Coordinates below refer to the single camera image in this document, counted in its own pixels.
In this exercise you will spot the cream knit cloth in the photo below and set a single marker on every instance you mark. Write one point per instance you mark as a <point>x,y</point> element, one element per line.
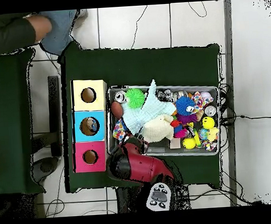
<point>157,129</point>

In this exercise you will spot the plain wooden cube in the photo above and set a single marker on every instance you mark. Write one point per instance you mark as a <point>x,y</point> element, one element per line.
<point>174,143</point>

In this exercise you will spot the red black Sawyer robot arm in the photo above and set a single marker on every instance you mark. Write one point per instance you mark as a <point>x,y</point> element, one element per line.
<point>148,168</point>

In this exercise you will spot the wooden box with three holes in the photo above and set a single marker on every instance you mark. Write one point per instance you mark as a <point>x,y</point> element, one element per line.
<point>98,102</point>

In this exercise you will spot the shallow clear mesh bin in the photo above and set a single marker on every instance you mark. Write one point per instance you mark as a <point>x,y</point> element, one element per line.
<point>197,151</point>

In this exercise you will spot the mint green knit cloth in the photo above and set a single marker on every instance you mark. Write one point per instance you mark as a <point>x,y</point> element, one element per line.
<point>140,114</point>

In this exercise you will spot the green spiky rubber ball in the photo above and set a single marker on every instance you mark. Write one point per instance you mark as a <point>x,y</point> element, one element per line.
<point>135,97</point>

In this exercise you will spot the small brown football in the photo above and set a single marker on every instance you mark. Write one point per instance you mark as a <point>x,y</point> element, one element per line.
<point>116,109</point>

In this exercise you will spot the plain silver can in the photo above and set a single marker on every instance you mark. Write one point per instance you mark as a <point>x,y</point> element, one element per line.
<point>120,97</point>

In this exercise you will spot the colourful dotted cloth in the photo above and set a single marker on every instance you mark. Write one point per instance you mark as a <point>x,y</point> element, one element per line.
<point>118,130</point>

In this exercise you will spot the black printed can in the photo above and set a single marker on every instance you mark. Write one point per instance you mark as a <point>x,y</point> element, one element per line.
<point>164,96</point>

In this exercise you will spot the dark green tablecloth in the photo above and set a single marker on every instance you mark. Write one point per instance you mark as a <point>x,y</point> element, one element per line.
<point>146,65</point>
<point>12,112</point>

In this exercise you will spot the blue spiky rubber ball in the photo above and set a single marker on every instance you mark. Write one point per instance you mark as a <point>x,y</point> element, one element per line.
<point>184,105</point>

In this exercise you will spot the yellow smiley face ball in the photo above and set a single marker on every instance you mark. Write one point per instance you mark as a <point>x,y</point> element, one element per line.
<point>208,122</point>

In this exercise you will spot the black upright panel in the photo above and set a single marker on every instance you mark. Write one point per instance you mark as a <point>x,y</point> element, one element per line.
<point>55,110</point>

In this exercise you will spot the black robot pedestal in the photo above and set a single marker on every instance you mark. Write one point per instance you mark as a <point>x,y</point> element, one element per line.
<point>127,201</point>

